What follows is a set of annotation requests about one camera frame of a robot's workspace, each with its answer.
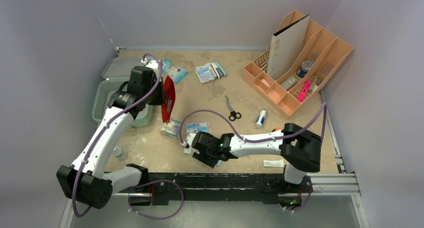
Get red first aid pouch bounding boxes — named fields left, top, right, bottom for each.
left=161, top=76, right=176, bottom=123

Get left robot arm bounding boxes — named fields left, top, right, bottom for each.
left=56, top=66, right=167, bottom=209

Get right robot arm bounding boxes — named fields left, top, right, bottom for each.
left=182, top=123, right=323, bottom=192

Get mint green storage case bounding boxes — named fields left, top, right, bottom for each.
left=91, top=55, right=155, bottom=129

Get clear zip bag of pads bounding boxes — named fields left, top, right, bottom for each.
left=185, top=122, right=211, bottom=134

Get blue white wipes packet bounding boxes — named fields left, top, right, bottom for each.
left=162, top=59, right=188, bottom=84

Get green white mask packet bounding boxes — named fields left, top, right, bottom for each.
left=159, top=118, right=182, bottom=139

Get white blue bandage roll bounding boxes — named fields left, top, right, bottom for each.
left=255, top=108, right=267, bottom=128

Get white gauze dressing packet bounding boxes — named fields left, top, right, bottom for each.
left=195, top=63, right=217, bottom=84

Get white strip packet front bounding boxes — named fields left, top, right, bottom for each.
left=263, top=160, right=285, bottom=168

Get brown bottle orange cap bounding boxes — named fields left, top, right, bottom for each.
left=272, top=126, right=282, bottom=132

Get pink eraser in organizer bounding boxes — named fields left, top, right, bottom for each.
left=260, top=79, right=271, bottom=92

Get grey box in organizer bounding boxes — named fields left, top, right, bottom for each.
left=281, top=75, right=298, bottom=91

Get pink marker in organizer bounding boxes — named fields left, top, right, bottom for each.
left=297, top=79, right=312, bottom=103

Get white folder in organizer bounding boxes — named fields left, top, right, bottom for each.
left=267, top=13, right=310, bottom=81

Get pink desk organizer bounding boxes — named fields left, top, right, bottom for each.
left=241, top=10, right=354, bottom=118

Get black handled medical scissors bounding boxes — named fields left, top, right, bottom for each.
left=224, top=95, right=242, bottom=122

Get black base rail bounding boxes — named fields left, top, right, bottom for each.
left=123, top=172, right=313, bottom=208

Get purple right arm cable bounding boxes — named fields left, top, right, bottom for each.
left=179, top=102, right=328, bottom=214

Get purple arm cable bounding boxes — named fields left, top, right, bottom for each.
left=179, top=102, right=328, bottom=214
left=71, top=53, right=164, bottom=219

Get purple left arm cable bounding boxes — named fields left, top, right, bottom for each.
left=71, top=53, right=164, bottom=219

